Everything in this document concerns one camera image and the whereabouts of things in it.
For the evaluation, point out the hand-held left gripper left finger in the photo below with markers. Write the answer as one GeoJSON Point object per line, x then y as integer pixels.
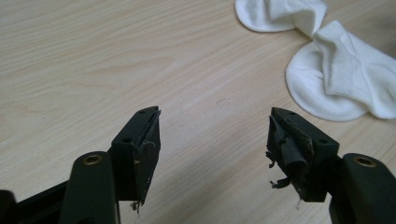
{"type": "Point", "coordinates": [144, 155]}

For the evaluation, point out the white ankle sock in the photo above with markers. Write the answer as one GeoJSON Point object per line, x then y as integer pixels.
{"type": "Point", "coordinates": [280, 15]}
{"type": "Point", "coordinates": [342, 74]}

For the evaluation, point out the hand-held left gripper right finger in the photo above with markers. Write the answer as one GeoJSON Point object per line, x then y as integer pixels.
{"type": "Point", "coordinates": [306, 155]}

